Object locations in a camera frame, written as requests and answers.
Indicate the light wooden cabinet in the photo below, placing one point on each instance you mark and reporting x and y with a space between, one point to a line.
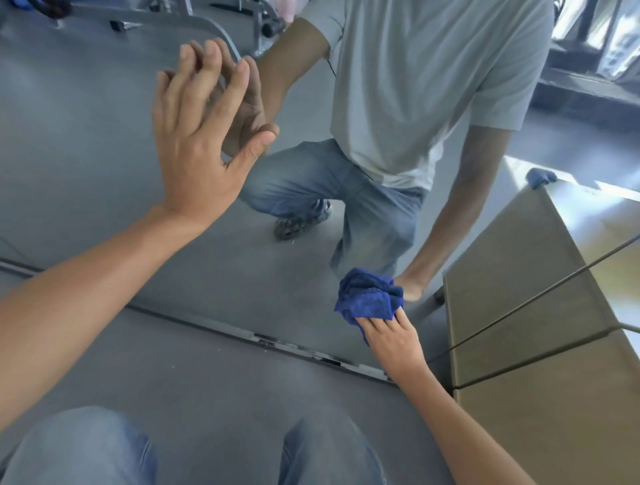
565 429

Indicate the metal mirror rail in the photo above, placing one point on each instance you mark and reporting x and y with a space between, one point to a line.
210 332

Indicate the person's left middle finger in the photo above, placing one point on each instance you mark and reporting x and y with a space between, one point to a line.
209 82

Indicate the person's right hand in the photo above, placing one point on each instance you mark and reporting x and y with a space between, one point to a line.
397 349

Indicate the person's left hand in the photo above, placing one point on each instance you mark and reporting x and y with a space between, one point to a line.
195 160

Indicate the blue microfiber cloth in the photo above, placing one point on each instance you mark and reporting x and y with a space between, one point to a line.
365 295

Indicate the person's blue jeans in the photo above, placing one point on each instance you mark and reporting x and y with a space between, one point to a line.
75 449

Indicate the thin grey metal rod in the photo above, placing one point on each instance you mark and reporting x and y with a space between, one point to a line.
545 295

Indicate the person's left thumb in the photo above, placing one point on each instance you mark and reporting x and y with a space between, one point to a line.
252 152

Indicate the person's right forearm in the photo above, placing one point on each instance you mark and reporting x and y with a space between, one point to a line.
460 434

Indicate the person's left forearm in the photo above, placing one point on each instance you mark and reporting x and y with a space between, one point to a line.
85 310

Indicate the person's right fingers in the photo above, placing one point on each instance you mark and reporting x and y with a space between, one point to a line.
385 325

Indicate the large wall mirror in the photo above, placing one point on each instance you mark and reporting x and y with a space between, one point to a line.
90 150

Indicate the person's left little finger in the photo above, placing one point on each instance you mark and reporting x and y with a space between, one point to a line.
162 102

